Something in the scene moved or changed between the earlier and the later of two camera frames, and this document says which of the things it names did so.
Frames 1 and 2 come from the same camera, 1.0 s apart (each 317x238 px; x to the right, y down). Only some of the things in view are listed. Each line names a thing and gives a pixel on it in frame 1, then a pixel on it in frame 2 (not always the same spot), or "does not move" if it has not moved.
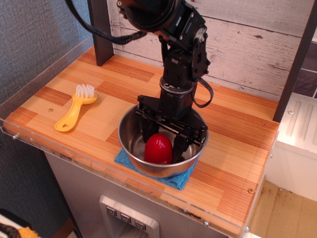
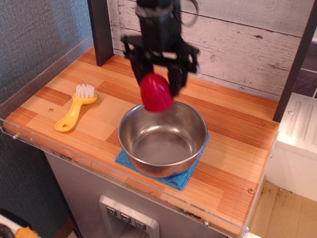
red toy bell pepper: [158, 149] to [156, 92]
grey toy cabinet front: [81, 189] does not move
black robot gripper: [173, 110] to [161, 41]
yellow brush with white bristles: [84, 93] does not move
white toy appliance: [292, 163] does not move
